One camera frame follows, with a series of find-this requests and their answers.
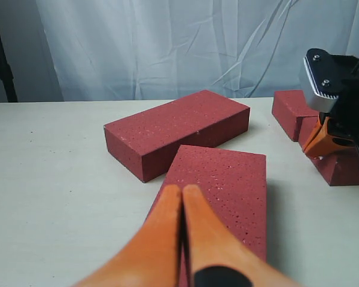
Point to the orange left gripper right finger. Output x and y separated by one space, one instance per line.
215 256

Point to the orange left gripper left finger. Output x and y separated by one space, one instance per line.
152 256

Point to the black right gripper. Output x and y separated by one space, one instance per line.
340 129

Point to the second row brick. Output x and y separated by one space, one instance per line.
339 169

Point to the red brick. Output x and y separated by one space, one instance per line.
147 142
233 182

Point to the top row left brick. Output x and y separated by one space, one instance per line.
289 109

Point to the white backdrop curtain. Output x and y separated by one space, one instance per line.
146 50

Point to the black stand pole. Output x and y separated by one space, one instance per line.
6 76

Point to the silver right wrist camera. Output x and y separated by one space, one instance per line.
320 80

